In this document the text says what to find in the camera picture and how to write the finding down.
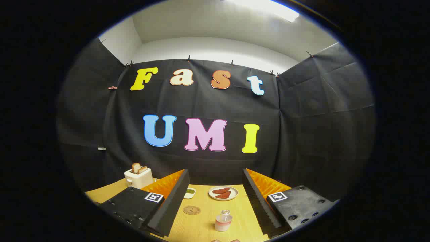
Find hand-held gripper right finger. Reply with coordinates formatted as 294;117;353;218
242;168;337;239

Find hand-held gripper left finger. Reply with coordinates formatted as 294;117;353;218
99;169;190;238

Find clear juice bottle pink label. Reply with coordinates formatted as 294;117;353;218
215;209;233;232

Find wooden table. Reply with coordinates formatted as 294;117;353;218
85;178;293;242

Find red sausages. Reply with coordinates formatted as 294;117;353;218
212;188;231;199

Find cream toaster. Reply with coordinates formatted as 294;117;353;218
124;167;154;189

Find round white plate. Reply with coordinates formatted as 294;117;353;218
208;186;239;201

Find black backdrop cloth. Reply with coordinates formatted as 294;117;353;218
57;37;376;202

